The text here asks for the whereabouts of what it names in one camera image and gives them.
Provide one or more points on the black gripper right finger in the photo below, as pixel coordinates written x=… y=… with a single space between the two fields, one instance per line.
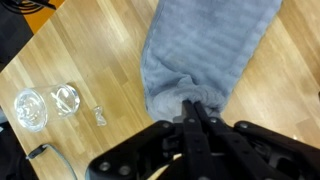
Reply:
x=240 y=146

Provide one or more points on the small clear plastic piece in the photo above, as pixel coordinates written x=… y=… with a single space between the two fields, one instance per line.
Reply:
x=99 y=116

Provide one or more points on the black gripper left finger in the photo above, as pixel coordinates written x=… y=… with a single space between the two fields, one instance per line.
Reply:
x=190 y=133

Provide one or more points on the grey ribbed towel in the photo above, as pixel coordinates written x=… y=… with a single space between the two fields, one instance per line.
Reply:
x=206 y=46

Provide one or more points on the clear glass jar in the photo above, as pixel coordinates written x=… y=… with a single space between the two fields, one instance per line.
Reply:
x=43 y=105

